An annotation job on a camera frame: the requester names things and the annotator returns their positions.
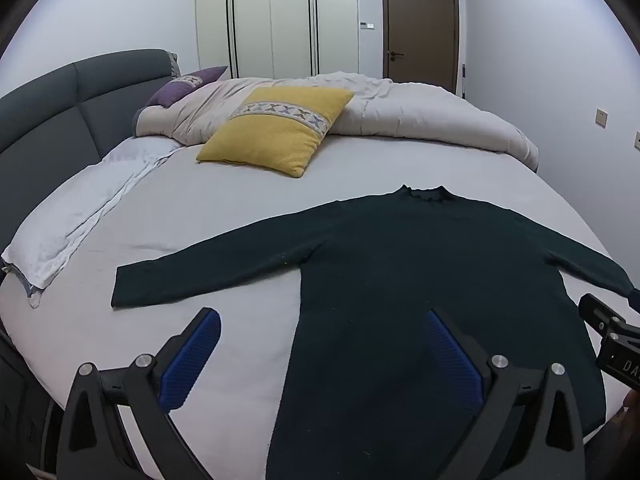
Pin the white pillow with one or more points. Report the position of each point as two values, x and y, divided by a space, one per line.
75 215

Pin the brown door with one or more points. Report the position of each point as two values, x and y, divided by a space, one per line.
422 30

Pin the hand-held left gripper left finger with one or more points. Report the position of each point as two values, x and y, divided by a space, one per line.
187 360

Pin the cream wardrobe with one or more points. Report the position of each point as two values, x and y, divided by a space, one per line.
270 15

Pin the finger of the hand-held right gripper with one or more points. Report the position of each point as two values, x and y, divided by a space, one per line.
600 312

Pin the grey upholstered headboard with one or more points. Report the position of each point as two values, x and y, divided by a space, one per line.
50 125

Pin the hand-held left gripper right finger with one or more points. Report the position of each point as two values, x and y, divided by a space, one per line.
452 360

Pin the purple patterned pillow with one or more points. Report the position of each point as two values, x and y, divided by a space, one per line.
175 91

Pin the dark green sweater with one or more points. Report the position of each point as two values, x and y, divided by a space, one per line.
400 285

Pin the yellow patterned pillow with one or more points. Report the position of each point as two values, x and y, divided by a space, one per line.
270 135

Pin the bed with white sheet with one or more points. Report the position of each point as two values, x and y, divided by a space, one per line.
210 210

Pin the beige duvet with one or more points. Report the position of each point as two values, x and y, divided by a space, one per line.
425 115

